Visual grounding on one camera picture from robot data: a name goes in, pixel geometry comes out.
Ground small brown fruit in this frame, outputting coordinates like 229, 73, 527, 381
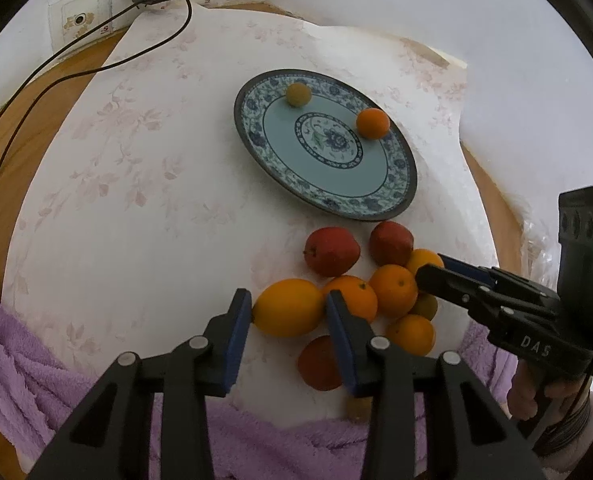
345, 395, 372, 423

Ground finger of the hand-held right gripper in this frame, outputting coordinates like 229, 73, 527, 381
415, 264, 526, 334
439, 254, 561, 312

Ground small yellow-green fruit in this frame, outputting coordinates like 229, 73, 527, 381
285, 82, 312, 107
411, 292, 439, 322

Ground white wall socket plate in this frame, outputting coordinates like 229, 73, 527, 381
107, 0, 177, 30

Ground red apple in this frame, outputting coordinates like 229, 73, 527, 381
304, 227, 361, 277
297, 335, 345, 392
369, 221, 415, 267

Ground purple fleece towel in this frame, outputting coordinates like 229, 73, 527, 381
0, 245, 517, 480

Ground large yellow-orange citrus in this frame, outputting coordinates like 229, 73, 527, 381
251, 278, 326, 338

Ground blue floral ceramic plate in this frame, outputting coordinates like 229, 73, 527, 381
234, 68, 418, 222

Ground orange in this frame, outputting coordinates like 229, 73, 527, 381
321, 275, 379, 323
385, 314, 436, 356
405, 248, 446, 276
355, 108, 391, 140
368, 264, 420, 318

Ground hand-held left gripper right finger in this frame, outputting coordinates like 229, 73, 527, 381
325, 290, 547, 480

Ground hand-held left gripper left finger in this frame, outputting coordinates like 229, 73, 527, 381
26, 288, 253, 480

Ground clear plastic sheet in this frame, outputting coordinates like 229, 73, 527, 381
519, 215, 565, 291

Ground person's right hand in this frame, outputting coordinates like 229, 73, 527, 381
507, 360, 593, 421

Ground white coaxial wall plate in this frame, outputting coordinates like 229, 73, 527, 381
49, 0, 112, 53

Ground floral white table cloth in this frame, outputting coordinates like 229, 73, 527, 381
1, 2, 500, 431

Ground black power cable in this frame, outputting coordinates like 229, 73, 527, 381
0, 0, 193, 208

